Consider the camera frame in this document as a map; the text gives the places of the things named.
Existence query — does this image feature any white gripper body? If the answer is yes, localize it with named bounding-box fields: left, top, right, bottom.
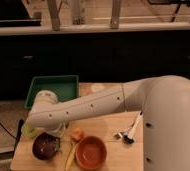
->
left=45, top=123, right=67, bottom=138

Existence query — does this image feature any green chili pepper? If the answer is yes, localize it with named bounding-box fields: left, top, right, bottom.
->
left=54, top=138, right=62, bottom=154

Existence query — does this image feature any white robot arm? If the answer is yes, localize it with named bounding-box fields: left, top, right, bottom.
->
left=27, top=75, right=190, bottom=171

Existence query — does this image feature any purple bowl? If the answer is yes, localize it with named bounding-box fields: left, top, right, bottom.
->
left=32, top=133, right=57, bottom=160

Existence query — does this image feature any orange bowl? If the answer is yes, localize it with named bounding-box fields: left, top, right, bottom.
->
left=75, top=136, right=107, bottom=170

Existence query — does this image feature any orange fruit toy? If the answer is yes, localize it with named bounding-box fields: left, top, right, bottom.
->
left=71, top=128, right=84, bottom=142

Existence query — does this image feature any yellow banana toy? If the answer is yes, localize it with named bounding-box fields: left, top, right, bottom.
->
left=65, top=143, right=77, bottom=171

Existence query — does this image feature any light green cup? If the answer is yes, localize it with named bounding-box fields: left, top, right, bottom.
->
left=21, top=123, right=37, bottom=138

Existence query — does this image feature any green plastic tray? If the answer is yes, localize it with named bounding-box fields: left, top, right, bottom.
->
left=25, top=75, right=79, bottom=109

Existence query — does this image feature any black white dish brush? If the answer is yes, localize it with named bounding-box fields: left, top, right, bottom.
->
left=123, top=112, right=143, bottom=144

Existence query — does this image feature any black cable left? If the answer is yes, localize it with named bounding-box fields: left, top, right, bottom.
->
left=0, top=110, right=18, bottom=140

